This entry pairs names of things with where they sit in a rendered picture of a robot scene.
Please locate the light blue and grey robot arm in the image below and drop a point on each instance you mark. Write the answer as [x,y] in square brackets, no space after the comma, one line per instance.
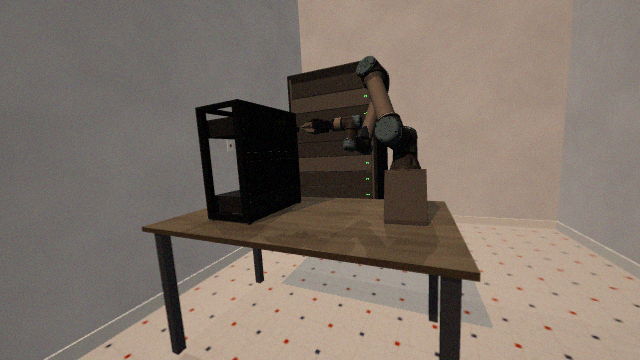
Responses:
[381,119]

